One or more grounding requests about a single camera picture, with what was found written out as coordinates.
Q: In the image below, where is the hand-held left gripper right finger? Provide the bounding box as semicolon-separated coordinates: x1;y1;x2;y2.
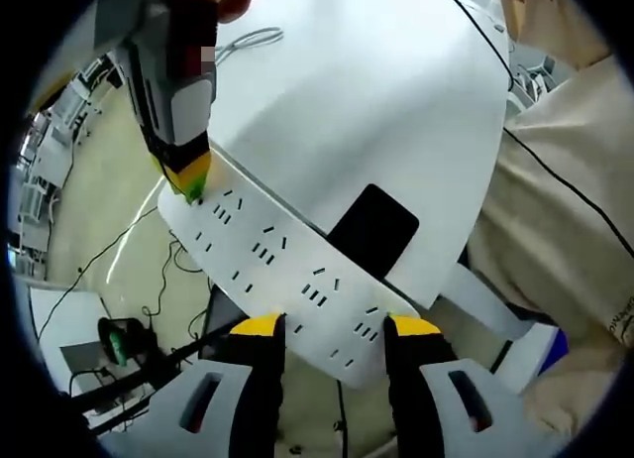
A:
383;313;542;458

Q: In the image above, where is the white table leg frame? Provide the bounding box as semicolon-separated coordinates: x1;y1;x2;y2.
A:
429;263;566;395

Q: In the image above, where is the row of white office chairs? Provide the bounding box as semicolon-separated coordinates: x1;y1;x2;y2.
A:
14;56;125;231

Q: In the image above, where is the white box cabinet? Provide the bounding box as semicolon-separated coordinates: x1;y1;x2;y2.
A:
28;285;120;400

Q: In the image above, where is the person in cream shirt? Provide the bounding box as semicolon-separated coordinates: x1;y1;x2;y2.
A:
468;0;634;434

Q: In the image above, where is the white power strip cable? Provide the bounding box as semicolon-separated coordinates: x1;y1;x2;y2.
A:
215;27;284;65

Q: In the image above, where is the white power strip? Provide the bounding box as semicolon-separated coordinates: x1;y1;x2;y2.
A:
157;177;420;391

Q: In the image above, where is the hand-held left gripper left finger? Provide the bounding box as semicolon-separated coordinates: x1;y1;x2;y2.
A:
101;312;287;458

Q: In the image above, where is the black green device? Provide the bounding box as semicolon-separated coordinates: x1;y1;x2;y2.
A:
97;316;153;369

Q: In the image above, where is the white table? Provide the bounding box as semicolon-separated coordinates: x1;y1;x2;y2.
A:
205;0;512;310

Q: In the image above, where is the black worn device cable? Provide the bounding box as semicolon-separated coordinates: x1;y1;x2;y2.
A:
435;0;634;261

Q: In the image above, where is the dark grey flat panel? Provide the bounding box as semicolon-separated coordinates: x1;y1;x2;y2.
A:
197;283;252;363

